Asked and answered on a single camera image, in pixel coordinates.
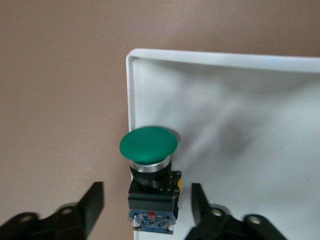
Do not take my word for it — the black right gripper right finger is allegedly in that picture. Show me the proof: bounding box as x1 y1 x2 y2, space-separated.
184 183 288 240

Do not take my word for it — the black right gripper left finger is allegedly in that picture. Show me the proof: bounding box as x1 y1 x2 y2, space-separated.
0 181 105 240

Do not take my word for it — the green mushroom push button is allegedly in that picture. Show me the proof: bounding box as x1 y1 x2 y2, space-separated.
119 125 183 235

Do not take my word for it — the white plastic drawer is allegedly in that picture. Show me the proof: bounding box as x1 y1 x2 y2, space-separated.
125 48 320 240

